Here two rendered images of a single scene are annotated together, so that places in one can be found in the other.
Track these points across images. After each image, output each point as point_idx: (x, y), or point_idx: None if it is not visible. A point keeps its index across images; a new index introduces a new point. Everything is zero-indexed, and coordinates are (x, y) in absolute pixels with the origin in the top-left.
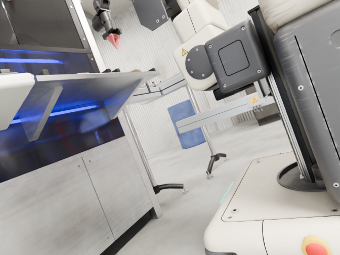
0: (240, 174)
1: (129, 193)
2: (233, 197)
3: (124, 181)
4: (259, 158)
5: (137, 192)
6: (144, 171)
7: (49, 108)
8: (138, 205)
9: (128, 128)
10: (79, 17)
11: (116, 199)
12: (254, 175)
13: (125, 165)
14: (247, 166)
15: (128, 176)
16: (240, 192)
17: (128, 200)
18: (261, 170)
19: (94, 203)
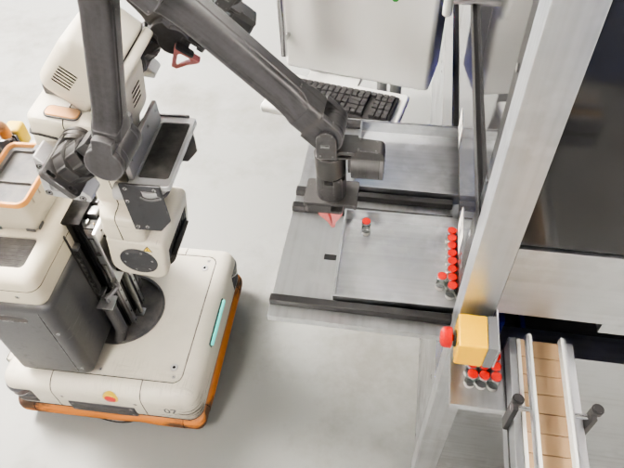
0: (199, 342)
1: (422, 384)
2: (206, 289)
3: (424, 372)
4: (169, 383)
5: (420, 408)
6: (422, 435)
7: None
8: (418, 408)
9: (435, 390)
10: (506, 120)
11: (423, 351)
12: (183, 328)
13: (427, 376)
14: (189, 360)
15: (424, 383)
16: (200, 296)
17: (421, 382)
18: (174, 337)
19: None
